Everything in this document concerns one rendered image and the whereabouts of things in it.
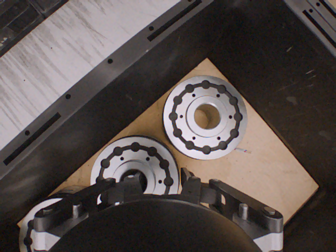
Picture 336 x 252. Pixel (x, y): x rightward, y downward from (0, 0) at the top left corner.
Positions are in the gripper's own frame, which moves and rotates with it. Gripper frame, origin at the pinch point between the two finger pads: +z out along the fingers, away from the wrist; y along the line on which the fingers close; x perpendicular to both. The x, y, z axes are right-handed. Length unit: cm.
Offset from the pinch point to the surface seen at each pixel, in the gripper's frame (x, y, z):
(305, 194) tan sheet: -3.4, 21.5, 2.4
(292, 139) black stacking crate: 5.0, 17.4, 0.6
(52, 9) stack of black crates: 64, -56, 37
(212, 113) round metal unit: 8.2, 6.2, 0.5
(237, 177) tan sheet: -0.6, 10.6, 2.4
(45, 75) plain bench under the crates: 20.0, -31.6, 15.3
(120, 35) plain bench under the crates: 31.2, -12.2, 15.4
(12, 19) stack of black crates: 53, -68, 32
